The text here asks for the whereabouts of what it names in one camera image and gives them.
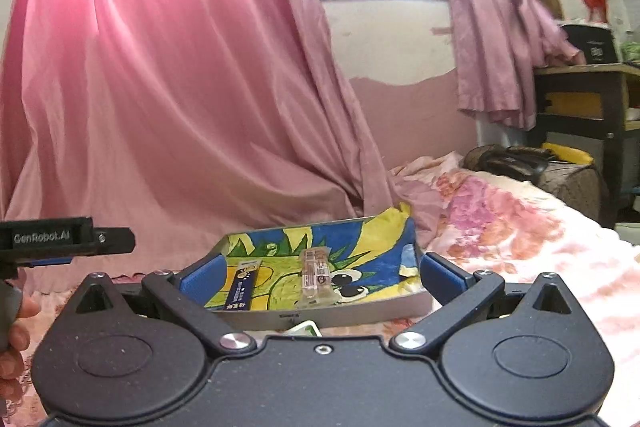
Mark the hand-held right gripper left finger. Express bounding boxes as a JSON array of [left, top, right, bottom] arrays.
[[66, 254, 258, 356]]

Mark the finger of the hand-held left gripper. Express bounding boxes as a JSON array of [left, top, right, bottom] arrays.
[[18, 255, 71, 269], [93, 227, 136, 256]]

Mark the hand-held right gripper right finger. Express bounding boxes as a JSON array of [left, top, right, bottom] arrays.
[[388, 252, 577, 356]]

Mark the blue stick snack packet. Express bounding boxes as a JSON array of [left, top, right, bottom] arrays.
[[223, 258, 264, 312]]

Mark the grey rectangular tray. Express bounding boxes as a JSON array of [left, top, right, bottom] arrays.
[[177, 216, 434, 331]]

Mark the clear wafer snack packet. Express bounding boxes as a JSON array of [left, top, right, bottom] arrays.
[[298, 244, 334, 308]]

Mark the white green snack packet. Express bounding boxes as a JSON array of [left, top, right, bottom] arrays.
[[282, 319, 322, 339]]

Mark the person's left hand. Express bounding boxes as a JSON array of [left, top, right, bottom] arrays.
[[0, 294, 41, 410]]

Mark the floral pink blanket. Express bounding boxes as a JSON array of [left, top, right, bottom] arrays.
[[0, 151, 640, 427]]

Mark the brown quilted handbag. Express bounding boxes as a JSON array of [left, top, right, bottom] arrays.
[[460, 144, 609, 229]]

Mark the large pink curtain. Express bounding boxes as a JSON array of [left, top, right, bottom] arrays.
[[0, 0, 401, 300]]

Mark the yellow plastic item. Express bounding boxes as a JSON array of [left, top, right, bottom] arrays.
[[542, 142, 596, 166]]

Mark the tied mauve curtain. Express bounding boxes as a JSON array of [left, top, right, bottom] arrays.
[[429, 0, 587, 131]]

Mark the dark wooden desk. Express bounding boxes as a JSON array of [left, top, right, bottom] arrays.
[[529, 62, 640, 229]]

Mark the black box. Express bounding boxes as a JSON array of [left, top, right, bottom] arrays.
[[560, 23, 616, 66]]

